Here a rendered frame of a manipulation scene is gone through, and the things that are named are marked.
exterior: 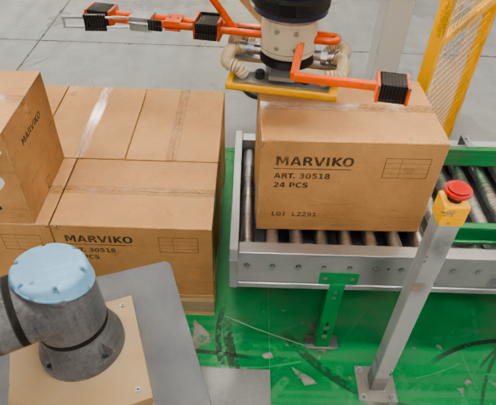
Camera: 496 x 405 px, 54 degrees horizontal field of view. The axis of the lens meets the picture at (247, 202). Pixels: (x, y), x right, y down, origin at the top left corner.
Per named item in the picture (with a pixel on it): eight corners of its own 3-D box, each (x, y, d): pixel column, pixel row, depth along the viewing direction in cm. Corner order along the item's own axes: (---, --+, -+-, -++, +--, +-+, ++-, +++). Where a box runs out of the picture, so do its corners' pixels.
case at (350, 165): (393, 165, 211) (418, 80, 183) (417, 232, 181) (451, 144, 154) (254, 161, 209) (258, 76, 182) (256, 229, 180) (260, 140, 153)
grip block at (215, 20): (225, 30, 157) (225, 11, 153) (219, 42, 150) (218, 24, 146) (199, 27, 158) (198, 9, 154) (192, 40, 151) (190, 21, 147)
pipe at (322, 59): (341, 51, 163) (344, 34, 159) (338, 88, 145) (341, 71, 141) (240, 40, 167) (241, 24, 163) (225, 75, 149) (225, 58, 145)
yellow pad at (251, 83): (337, 86, 153) (340, 71, 150) (336, 102, 146) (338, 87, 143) (231, 74, 157) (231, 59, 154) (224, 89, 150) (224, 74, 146)
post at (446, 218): (382, 376, 198) (463, 190, 130) (385, 392, 193) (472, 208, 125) (365, 375, 198) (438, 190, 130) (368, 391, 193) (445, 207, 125)
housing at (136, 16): (157, 24, 159) (156, 10, 156) (150, 33, 154) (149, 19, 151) (136, 22, 159) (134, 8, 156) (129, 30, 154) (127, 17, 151)
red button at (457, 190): (464, 190, 130) (469, 178, 127) (472, 208, 125) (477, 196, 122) (437, 189, 130) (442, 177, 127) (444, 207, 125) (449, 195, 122)
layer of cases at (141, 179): (224, 153, 280) (224, 91, 253) (214, 295, 207) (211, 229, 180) (14, 146, 279) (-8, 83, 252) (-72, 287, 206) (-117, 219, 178)
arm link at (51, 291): (115, 329, 104) (95, 275, 93) (31, 363, 99) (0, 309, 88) (98, 281, 115) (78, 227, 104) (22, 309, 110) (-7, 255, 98)
